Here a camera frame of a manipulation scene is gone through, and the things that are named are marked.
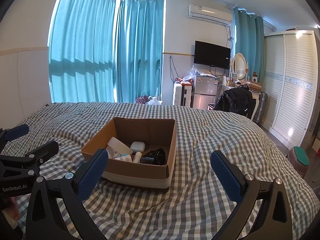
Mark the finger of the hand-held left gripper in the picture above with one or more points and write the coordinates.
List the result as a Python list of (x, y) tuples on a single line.
[(17, 132), (46, 148)]

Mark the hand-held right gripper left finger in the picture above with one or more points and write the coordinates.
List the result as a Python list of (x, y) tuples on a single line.
[(92, 172)]

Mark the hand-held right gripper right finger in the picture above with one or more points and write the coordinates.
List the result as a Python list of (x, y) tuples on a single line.
[(226, 177)]

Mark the white blue packet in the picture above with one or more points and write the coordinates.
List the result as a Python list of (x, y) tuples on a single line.
[(123, 158)]

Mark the white box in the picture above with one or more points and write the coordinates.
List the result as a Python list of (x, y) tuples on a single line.
[(118, 145)]

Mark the small white bottle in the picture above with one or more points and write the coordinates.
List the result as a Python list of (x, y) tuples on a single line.
[(136, 157)]

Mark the white earbuds case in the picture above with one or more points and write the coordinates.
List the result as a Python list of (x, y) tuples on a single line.
[(137, 146)]

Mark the black patterned pouch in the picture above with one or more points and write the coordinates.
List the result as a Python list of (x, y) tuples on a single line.
[(155, 156)]

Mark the person's left hand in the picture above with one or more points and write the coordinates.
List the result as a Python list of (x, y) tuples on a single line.
[(13, 210)]

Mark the grey checked blanket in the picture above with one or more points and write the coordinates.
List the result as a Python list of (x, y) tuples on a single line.
[(205, 142)]

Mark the stool with green cushion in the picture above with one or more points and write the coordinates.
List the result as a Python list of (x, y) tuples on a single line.
[(300, 156)]

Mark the black jacket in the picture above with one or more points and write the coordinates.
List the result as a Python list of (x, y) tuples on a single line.
[(236, 101)]

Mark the silver suitcase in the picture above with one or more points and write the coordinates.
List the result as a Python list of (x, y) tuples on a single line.
[(261, 107)]

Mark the purple patterned bag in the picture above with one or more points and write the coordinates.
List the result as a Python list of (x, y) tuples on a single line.
[(142, 100)]

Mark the silver fridge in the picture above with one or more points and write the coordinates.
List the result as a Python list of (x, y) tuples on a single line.
[(205, 90)]

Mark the white plastic bag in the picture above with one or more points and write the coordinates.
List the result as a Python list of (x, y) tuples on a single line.
[(153, 102)]

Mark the small brown cardboard box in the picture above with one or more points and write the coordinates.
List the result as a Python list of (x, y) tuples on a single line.
[(254, 87)]

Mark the white suitcase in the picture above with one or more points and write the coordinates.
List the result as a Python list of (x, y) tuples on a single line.
[(177, 93)]

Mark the wide teal curtain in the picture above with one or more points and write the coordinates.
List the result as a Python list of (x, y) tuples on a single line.
[(82, 45)]

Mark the clear plastic bag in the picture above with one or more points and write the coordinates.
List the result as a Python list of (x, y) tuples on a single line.
[(191, 73)]

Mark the white slatted wardrobe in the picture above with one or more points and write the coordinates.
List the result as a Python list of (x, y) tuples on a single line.
[(290, 87)]

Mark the oval white mirror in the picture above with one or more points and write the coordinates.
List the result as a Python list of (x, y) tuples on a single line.
[(240, 66)]

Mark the narrow teal curtain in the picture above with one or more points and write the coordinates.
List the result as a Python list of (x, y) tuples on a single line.
[(248, 40)]

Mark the white air conditioner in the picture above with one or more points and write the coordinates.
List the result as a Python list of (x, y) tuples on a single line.
[(210, 13)]

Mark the black wall television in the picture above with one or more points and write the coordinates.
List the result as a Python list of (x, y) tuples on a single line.
[(212, 55)]

